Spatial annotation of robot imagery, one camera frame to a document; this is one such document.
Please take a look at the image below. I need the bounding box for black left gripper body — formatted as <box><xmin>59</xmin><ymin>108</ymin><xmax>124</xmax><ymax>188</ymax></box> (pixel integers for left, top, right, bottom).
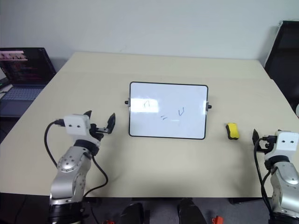
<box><xmin>89</xmin><ymin>123</ymin><xmax>111</xmax><ymax>142</ymax></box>

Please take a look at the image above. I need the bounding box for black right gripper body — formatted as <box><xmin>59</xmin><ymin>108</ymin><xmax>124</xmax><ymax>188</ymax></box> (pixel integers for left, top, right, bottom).
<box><xmin>256</xmin><ymin>134</ymin><xmax>278</xmax><ymax>154</ymax></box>

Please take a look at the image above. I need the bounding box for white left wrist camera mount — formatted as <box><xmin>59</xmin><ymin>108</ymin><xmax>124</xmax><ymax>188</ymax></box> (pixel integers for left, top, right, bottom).
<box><xmin>63</xmin><ymin>114</ymin><xmax>99</xmax><ymax>146</ymax></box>

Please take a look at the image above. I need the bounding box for open laptop computer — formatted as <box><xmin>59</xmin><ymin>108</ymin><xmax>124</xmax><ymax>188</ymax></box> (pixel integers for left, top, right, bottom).
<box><xmin>0</xmin><ymin>47</ymin><xmax>57</xmax><ymax>118</ymax></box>

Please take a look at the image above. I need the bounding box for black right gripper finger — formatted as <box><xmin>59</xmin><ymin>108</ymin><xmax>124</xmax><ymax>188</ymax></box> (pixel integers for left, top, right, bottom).
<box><xmin>252</xmin><ymin>128</ymin><xmax>260</xmax><ymax>150</ymax></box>

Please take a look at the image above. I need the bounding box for dark rounded robot foot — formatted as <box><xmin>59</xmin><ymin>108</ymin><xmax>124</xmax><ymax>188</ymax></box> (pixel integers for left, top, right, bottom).
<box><xmin>119</xmin><ymin>202</ymin><xmax>145</xmax><ymax>224</ymax></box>
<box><xmin>176</xmin><ymin>197</ymin><xmax>207</xmax><ymax>224</ymax></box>

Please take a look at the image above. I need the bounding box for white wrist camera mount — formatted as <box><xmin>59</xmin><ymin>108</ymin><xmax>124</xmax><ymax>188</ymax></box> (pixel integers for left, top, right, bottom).
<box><xmin>264</xmin><ymin>130</ymin><xmax>299</xmax><ymax>161</ymax></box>
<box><xmin>63</xmin><ymin>114</ymin><xmax>99</xmax><ymax>146</ymax></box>

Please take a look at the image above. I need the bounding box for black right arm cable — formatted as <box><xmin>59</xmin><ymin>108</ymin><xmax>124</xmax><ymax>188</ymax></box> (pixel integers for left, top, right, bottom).
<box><xmin>254</xmin><ymin>137</ymin><xmax>273</xmax><ymax>212</ymax></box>

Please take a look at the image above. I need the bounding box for yellow and black eraser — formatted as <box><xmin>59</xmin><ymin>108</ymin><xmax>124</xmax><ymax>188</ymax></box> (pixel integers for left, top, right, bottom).
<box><xmin>225</xmin><ymin>122</ymin><xmax>240</xmax><ymax>140</ymax></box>

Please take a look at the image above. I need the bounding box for black office chair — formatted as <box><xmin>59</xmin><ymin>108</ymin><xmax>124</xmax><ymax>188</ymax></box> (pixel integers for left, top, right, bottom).
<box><xmin>264</xmin><ymin>20</ymin><xmax>299</xmax><ymax>108</ymax></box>

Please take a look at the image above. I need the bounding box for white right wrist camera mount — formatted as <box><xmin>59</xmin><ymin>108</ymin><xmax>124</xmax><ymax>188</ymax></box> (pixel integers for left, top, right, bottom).
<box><xmin>264</xmin><ymin>130</ymin><xmax>299</xmax><ymax>161</ymax></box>

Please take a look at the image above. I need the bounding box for small black-framed whiteboard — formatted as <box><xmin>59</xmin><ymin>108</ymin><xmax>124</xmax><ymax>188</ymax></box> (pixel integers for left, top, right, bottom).
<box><xmin>124</xmin><ymin>81</ymin><xmax>213</xmax><ymax>140</ymax></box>

